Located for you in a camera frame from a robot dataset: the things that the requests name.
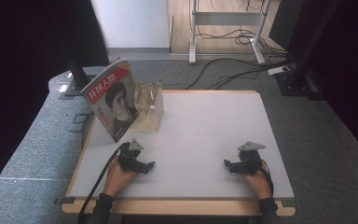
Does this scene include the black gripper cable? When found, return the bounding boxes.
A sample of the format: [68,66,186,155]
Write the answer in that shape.
[76,143,129,224]
[260,159,275,198]

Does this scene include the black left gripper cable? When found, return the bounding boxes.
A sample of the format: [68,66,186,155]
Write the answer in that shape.
[76,143,129,224]

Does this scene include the person's right hand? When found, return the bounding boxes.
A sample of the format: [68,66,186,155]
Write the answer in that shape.
[241,169,273,201]

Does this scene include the black floor cable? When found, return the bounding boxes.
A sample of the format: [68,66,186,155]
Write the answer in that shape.
[206,63,293,91]
[184,57,288,91]

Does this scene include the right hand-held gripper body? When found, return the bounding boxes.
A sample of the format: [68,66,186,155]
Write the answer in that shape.
[233,141,267,175]

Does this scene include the clear acrylic holder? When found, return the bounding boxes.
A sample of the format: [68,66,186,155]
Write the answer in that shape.
[130,79,166,135]

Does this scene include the magazine with portrait cover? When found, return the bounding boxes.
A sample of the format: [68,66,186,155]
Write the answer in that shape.
[79,57,140,144]

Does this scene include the black metal stand post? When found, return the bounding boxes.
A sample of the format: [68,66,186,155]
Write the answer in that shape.
[274,0,343,98]
[62,0,91,97]

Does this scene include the white metal stand frame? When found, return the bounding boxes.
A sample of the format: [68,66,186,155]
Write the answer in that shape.
[188,0,273,65]

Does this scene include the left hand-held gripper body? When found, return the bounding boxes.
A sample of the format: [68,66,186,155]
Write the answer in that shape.
[117,138,145,173]

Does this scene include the tangled black cable bundle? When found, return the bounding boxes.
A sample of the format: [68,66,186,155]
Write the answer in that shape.
[195,27,290,58]

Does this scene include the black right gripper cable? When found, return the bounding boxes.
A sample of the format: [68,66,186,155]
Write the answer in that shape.
[260,159,275,198]

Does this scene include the white power strip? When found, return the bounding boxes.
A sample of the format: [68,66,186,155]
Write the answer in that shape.
[267,65,291,76]

